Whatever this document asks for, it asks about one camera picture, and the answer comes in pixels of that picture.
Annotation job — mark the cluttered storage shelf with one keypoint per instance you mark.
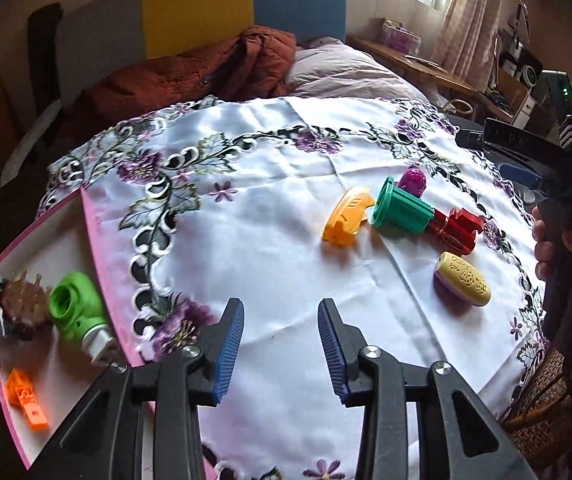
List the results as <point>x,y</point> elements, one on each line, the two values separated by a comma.
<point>516,70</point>

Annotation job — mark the pink cardboard box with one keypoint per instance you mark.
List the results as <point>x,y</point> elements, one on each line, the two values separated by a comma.
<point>40,360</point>

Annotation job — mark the orange toy block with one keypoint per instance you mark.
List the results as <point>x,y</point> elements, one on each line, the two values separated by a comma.
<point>34,415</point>
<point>18,386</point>

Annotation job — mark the grey yellow blue headboard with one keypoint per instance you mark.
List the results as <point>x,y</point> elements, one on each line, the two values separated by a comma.
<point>205,10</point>

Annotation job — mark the purple toy stamp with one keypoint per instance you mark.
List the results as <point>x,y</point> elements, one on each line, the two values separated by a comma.
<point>412,181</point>

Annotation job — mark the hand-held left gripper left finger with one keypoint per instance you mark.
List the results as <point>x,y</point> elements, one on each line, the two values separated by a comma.
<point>228,352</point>

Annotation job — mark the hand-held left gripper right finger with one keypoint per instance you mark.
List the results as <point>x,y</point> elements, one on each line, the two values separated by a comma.
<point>333,355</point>

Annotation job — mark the brown spiked toy roller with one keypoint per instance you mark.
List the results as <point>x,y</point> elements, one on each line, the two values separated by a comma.
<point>23,302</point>

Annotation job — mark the white floral embroidered tablecloth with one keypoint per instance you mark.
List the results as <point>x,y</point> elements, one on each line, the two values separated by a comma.
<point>276,200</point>

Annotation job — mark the lime green toy extruder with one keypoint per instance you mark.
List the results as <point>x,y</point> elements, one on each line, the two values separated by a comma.
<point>73,310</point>

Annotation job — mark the wicker basket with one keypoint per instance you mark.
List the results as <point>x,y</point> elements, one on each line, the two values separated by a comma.
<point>546,400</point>

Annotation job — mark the wooden desk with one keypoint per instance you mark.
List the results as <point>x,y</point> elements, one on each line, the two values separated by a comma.
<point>416,67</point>

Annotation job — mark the pink storage box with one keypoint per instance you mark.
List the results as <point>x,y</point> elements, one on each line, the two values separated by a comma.
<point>400,35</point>

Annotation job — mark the dark green toy mold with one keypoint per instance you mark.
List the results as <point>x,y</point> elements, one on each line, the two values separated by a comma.
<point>401,207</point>

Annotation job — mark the beige pillow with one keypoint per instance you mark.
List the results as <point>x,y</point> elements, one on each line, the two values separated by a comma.
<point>351,70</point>

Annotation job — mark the red toy mold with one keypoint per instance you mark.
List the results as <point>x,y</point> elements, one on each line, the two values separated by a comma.
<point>458,230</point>

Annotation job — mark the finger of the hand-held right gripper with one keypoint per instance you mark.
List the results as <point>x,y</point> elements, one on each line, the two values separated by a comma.
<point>518,176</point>
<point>471,139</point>

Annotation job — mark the brown quilted jacket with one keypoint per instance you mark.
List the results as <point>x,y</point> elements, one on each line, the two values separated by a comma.
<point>175,80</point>

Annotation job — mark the beige curtain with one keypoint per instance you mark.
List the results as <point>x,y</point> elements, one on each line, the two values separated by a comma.
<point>468,15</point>

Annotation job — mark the person's right hand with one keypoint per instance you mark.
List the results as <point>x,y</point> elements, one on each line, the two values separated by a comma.
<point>548,250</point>

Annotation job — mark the yellow and purple toy mold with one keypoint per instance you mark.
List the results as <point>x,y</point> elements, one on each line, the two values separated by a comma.
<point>463,280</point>

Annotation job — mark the orange toy mold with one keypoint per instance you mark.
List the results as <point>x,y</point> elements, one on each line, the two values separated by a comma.
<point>346,215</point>

